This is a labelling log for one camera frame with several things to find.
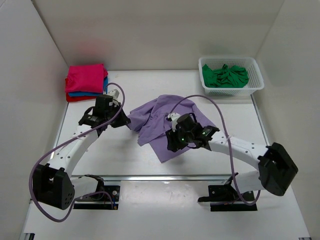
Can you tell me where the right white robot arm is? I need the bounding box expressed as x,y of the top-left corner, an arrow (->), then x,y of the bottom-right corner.
165,113 -> 298,204

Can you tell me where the purple t shirt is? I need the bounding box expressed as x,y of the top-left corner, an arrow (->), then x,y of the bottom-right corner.
128,94 -> 219,163

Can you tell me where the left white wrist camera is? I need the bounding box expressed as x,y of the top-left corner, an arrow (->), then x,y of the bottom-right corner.
107,89 -> 120,99

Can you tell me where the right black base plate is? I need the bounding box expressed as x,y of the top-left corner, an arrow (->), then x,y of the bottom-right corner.
208,185 -> 258,212

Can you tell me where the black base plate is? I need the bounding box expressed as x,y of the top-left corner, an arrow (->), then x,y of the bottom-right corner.
73,185 -> 121,211
208,185 -> 258,212

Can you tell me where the green t shirt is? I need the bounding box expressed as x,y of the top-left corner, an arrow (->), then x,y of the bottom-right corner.
202,64 -> 249,88

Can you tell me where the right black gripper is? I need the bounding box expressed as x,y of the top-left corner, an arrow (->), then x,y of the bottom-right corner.
166,124 -> 193,152

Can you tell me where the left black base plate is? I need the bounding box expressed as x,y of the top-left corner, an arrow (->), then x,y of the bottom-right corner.
73,185 -> 121,211

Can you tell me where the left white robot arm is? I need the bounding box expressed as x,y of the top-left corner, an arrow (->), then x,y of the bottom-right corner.
32,90 -> 131,210

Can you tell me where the white plastic basket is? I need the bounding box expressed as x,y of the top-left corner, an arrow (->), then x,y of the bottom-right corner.
198,56 -> 264,97

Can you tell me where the pink folded t shirt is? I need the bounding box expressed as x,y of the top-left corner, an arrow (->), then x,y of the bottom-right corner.
65,63 -> 108,93

